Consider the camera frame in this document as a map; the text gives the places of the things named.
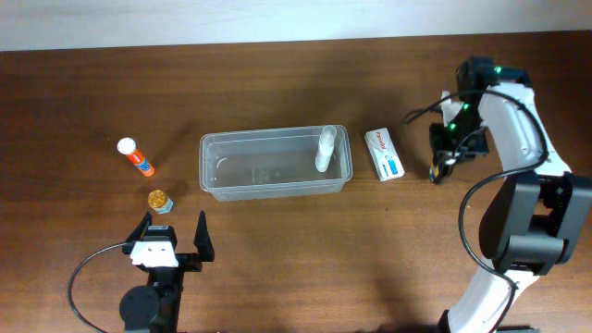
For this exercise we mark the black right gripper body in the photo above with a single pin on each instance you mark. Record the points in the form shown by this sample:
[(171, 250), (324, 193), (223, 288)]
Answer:
[(444, 157)]

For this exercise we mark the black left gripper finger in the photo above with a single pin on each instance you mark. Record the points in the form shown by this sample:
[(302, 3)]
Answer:
[(202, 240), (137, 233)]

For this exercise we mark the dark bottle white cap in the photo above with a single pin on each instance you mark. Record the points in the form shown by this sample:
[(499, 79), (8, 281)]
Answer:
[(441, 170)]

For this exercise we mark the white Panadol box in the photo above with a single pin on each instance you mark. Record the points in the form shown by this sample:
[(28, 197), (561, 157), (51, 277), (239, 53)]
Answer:
[(384, 155)]

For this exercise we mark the white translucent squeeze bottle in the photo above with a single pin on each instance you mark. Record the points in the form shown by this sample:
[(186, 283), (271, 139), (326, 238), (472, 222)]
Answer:
[(325, 148)]

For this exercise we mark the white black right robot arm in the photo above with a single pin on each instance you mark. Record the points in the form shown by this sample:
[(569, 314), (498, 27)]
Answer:
[(516, 224)]

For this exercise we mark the clear plastic container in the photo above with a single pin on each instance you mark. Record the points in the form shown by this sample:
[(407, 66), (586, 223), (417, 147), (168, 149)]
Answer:
[(271, 163)]

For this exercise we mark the gold lid small jar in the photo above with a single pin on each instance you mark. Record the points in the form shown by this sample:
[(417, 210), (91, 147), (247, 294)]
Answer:
[(160, 202)]

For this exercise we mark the orange Redoxon tablet tube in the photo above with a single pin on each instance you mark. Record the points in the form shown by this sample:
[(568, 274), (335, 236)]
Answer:
[(127, 146)]

